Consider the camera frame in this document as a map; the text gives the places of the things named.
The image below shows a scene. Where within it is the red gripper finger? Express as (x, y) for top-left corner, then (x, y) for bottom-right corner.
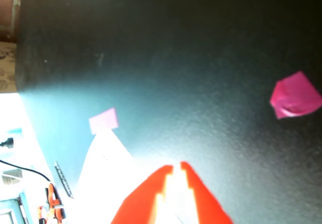
(180, 161), (233, 224)
(110, 165), (174, 224)

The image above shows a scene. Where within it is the black toothed plastic strip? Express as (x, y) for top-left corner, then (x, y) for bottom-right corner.
(53, 161), (74, 199)

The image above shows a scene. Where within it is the grey rectangular block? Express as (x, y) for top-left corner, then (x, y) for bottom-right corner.
(2, 170), (23, 184)

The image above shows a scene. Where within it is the black power plug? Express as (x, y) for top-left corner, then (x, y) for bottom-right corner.
(0, 137), (15, 149)

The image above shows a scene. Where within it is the patterned counter front panel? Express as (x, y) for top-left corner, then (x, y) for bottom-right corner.
(0, 41), (18, 94)

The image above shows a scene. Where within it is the black power cord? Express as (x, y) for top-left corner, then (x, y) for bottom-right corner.
(0, 159), (52, 183)

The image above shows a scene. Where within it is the window frame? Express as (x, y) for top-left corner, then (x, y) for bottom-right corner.
(0, 196), (27, 224)

